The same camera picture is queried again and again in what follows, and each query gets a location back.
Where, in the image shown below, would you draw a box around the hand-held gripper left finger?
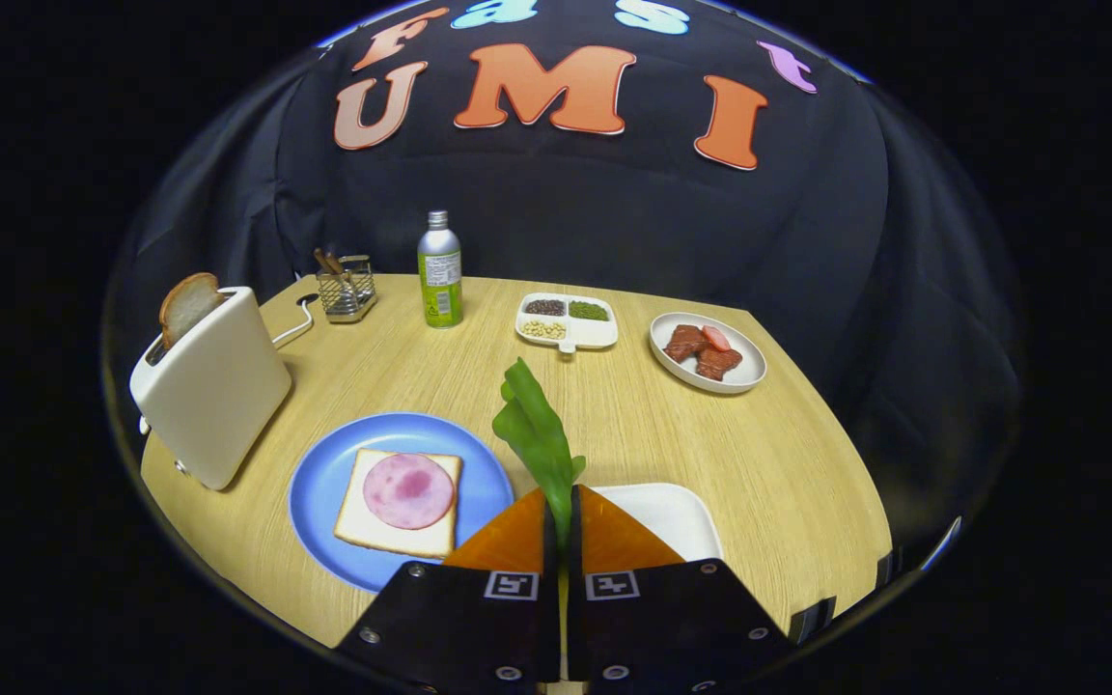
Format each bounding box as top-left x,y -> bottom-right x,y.
334,486 -> 562,695

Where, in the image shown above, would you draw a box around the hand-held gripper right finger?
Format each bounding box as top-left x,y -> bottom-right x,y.
566,485 -> 798,695

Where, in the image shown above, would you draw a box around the green lettuce leaf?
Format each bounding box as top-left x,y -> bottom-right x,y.
491,357 -> 587,551

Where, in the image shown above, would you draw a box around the toasted brown bread slice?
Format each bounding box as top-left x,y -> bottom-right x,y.
158,272 -> 226,348

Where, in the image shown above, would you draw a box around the white square dish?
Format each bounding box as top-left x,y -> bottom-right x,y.
590,483 -> 723,563

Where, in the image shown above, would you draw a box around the pink ham slice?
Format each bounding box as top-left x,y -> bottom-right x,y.
363,453 -> 456,530

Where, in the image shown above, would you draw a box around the white bread slice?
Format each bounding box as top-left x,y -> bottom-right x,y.
333,448 -> 463,560

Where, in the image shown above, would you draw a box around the white divided dish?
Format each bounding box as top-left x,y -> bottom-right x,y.
515,292 -> 619,354

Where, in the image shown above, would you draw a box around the brown meat piece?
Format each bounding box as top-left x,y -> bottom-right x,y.
663,324 -> 709,363
695,347 -> 743,381

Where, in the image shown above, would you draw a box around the blue round plate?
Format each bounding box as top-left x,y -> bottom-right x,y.
288,412 -> 515,593

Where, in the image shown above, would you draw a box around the white round plate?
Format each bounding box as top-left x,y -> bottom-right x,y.
649,312 -> 768,395

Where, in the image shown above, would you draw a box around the silver bottle with green label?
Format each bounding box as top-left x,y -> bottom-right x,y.
417,210 -> 464,329

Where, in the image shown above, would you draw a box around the metal mesh holder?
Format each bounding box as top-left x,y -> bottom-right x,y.
316,255 -> 377,323

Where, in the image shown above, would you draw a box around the black backdrop cloth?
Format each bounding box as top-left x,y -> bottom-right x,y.
107,0 -> 1025,542

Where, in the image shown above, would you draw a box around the brown sticks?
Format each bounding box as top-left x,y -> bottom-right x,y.
313,248 -> 354,286

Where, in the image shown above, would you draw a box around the white toaster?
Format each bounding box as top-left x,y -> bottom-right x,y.
128,286 -> 293,491

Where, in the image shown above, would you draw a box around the white toaster cable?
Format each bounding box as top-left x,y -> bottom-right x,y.
271,297 -> 318,348

